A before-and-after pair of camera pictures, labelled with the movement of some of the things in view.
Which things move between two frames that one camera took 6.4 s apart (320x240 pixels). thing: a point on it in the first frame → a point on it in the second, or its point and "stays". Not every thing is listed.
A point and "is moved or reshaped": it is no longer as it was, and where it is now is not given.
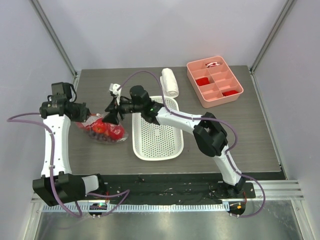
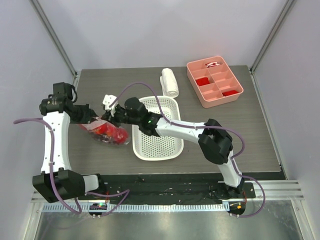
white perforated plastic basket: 151,141 stays
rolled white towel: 169,83 stays
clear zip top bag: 101,132 is moved or reshaped
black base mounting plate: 153,189 stays
